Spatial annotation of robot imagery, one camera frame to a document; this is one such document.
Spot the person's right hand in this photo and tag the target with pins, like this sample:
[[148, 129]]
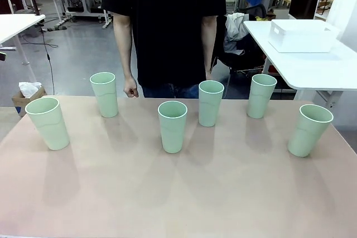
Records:
[[131, 89]]

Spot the grey white jacket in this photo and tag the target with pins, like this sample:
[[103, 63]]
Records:
[[234, 31]]

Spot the white crumpled bag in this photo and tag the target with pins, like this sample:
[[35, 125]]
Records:
[[28, 89]]

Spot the white plastic basket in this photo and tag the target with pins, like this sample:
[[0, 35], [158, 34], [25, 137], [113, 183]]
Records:
[[301, 40]]

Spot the person's blue jeans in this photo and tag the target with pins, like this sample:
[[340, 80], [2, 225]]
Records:
[[170, 91]]

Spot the person's right forearm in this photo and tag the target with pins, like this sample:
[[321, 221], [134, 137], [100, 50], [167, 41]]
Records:
[[125, 51]]

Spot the person's black T-shirt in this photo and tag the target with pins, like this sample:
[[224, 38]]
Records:
[[167, 26]]

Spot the cardboard box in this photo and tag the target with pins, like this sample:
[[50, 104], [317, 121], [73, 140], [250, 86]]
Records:
[[19, 104]]

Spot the person's left forearm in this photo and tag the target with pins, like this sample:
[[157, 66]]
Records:
[[208, 48]]

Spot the pale green plastic cup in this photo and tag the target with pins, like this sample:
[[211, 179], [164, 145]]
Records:
[[259, 98], [210, 107], [306, 135], [172, 132], [50, 129], [104, 98]]

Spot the black office chair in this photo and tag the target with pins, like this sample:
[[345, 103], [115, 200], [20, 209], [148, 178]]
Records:
[[248, 51]]

